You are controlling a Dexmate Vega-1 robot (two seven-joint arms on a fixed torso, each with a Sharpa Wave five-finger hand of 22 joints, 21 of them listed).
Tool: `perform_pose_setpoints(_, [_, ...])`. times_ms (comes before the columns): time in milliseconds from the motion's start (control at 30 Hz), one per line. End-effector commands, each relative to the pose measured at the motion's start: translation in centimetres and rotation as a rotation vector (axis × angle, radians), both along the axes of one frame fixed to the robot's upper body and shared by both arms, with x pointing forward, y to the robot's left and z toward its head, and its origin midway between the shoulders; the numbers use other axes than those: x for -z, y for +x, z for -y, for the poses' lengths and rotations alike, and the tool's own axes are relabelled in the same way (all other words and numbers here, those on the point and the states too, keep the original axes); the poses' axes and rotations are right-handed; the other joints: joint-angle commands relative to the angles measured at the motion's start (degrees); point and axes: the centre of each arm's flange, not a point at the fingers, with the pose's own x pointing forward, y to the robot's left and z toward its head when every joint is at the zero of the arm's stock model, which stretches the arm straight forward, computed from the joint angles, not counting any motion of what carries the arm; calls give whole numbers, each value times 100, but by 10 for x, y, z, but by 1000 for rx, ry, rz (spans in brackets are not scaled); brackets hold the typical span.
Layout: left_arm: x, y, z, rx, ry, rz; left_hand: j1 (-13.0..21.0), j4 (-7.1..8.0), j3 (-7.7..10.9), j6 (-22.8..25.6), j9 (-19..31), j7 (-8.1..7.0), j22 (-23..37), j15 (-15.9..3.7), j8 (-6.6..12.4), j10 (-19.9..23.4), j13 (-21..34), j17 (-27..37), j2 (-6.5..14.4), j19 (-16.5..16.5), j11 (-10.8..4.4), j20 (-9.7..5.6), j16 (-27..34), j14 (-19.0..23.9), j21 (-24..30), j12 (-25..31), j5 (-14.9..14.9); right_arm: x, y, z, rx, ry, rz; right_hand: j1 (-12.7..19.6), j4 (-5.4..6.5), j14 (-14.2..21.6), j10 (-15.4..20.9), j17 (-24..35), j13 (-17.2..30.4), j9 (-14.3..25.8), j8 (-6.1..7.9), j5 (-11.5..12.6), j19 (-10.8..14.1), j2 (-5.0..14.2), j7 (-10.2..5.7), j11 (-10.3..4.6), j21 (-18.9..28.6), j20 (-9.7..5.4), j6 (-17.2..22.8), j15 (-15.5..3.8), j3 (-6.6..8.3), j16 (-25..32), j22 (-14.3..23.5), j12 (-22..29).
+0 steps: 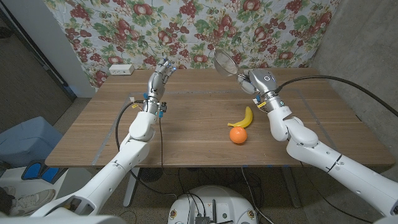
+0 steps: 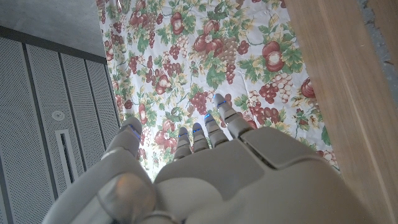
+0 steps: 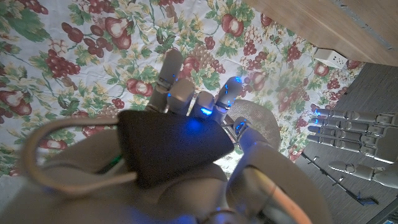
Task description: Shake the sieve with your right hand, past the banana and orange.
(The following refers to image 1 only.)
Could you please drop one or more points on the white table leg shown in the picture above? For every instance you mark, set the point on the white table leg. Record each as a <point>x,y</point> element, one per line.
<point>130,189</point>
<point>292,189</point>

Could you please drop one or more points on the orange fruit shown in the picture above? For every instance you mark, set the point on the orange fruit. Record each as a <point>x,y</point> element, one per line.
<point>238,135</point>

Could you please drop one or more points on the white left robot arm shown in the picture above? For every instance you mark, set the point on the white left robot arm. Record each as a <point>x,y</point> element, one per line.
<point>121,161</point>

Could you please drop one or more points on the white power strip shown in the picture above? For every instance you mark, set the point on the white power strip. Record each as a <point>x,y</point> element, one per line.
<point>121,69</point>

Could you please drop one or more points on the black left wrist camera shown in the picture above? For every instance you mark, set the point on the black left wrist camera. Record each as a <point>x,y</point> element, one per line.
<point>162,108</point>

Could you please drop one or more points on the black round disc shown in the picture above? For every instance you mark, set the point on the black round disc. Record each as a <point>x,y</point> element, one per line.
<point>152,175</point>

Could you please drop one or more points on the blue-grey storage bin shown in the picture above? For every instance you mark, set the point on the blue-grey storage bin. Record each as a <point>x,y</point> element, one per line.
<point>28,140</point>

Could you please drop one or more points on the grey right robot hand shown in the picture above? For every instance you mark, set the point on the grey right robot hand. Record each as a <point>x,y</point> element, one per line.
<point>262,80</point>

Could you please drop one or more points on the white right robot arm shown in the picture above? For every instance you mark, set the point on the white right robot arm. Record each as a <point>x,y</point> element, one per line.
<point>308,143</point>

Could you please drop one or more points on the yellow banana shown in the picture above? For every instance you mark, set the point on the yellow banana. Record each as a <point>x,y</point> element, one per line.
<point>247,119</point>

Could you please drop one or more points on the black item with blue pads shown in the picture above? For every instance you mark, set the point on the black item with blue pads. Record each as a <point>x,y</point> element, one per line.
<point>34,171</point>

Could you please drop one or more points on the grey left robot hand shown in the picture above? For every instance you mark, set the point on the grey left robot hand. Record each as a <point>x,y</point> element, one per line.
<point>156,82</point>

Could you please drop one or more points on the white sneaker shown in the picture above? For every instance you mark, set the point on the white sneaker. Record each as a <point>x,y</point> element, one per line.
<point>7,190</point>
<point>31,202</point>

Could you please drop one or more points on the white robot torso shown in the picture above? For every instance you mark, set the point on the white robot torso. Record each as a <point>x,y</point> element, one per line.
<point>214,202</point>

